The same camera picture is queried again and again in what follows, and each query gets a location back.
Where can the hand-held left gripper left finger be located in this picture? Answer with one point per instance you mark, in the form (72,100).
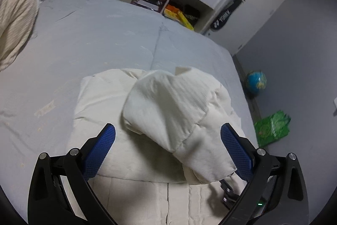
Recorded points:
(101,148)

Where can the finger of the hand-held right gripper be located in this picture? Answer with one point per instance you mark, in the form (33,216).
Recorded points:
(227,192)

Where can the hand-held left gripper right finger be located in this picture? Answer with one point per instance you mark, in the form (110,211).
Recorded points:
(235,153)

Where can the white hooded jacket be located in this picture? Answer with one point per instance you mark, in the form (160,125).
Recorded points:
(168,109)

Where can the green shopping bag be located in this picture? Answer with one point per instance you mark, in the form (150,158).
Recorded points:
(272,127)

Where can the blue globe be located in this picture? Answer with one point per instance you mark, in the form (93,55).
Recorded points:
(256,81)

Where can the grey bed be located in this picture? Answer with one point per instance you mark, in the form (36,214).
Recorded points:
(105,37)

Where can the black racket bag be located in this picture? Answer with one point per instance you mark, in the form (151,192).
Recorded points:
(222,18)

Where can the yellow and orange toy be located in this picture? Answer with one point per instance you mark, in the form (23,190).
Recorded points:
(179,16)

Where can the cream fleece blanket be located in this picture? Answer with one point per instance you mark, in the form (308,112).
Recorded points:
(15,16)

